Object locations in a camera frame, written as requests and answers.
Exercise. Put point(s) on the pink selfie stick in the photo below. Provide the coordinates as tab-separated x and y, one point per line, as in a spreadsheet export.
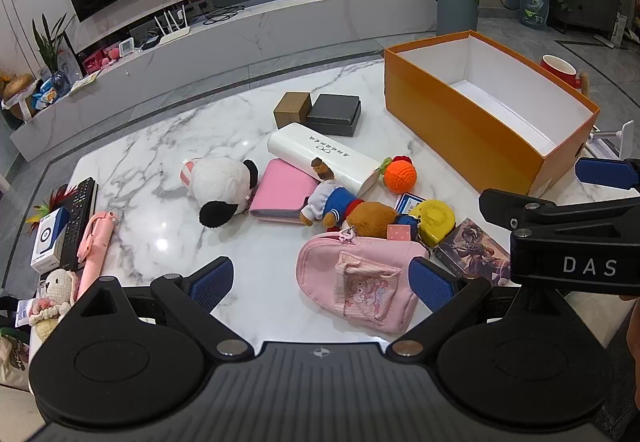
92	247

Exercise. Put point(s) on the white oblong case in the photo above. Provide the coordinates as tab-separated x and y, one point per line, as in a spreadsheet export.
310	146

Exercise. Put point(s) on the black gift box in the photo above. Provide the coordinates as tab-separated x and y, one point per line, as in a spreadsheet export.
334	114

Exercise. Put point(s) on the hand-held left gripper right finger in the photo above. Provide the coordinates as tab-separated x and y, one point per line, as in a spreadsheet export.
430	284

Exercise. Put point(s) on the white crochet bear doll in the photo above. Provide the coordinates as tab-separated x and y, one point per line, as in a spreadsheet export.
55	284

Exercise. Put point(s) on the small pink dotted box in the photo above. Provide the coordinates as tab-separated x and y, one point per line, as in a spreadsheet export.
398	233

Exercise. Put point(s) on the small brown cardboard box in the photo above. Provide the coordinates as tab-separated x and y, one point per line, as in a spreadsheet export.
290	111

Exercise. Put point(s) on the white router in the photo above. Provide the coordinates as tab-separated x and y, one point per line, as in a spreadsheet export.
172	32

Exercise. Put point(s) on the black remote control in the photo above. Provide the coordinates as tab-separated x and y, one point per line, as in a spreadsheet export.
80	207

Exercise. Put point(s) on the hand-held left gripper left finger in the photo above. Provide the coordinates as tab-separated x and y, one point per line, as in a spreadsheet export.
212	279

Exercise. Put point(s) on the white and blue box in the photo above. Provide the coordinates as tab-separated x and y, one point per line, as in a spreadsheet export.
47	237

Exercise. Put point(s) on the grey trash bin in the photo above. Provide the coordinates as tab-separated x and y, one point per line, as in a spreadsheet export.
457	11

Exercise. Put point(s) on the snack bags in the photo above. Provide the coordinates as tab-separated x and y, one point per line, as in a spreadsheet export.
47	91

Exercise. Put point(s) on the sailor teddy bear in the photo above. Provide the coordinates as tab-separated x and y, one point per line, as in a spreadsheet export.
340	204

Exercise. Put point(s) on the brown mushroom ornament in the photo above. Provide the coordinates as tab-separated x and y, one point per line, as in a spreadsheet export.
17	86

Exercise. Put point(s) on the pink wallet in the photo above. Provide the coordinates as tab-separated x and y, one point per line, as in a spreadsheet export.
280	192

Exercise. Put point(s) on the colourful feathers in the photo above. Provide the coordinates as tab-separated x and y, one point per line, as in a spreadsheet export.
42	211

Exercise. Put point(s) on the white marble television console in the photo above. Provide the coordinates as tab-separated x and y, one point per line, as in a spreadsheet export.
250	36

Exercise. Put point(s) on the white and black plush dog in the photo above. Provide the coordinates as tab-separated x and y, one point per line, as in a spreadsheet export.
220	182

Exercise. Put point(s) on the red cup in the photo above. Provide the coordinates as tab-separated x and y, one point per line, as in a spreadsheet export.
557	71

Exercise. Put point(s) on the pink toys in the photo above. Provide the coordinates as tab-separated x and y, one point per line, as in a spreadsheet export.
105	55

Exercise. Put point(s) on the orange cardboard box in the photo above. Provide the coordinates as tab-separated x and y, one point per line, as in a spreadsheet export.
450	121

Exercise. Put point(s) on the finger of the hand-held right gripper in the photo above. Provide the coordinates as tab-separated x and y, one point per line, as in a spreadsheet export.
597	170
500	209

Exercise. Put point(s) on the printed tote bag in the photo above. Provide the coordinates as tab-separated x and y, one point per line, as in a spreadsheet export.
12	357

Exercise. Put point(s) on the white standing board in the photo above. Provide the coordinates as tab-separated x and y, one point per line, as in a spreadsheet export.
620	29

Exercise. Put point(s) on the small green potted plant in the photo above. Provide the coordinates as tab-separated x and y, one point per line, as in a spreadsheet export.
47	46

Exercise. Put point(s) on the orange crochet fruit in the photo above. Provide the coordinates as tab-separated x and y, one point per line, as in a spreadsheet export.
400	177

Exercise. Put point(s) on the white desk clock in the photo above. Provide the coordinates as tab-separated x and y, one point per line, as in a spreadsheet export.
127	47

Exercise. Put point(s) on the yellow tape measure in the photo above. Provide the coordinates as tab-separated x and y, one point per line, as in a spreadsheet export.
434	219

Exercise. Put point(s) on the pink pouch bag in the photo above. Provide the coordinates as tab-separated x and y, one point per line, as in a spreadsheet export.
350	282

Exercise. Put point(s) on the printed card box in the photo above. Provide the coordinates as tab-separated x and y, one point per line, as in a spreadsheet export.
470	247

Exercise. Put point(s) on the blue and white card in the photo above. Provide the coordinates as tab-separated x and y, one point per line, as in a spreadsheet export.
407	203

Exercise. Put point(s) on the white metal stand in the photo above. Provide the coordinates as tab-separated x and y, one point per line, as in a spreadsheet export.
625	134

